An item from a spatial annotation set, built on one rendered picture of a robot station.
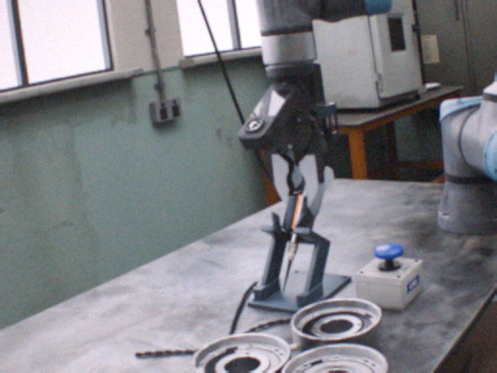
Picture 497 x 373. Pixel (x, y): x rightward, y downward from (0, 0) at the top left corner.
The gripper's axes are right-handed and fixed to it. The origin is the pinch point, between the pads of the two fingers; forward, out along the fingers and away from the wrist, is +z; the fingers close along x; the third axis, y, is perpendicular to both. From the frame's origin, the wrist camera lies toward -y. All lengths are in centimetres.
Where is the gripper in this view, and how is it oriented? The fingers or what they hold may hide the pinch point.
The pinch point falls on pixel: (300, 208)
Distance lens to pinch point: 84.9
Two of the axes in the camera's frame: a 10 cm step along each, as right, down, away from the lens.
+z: 1.3, 9.7, 2.2
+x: -8.0, -0.3, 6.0
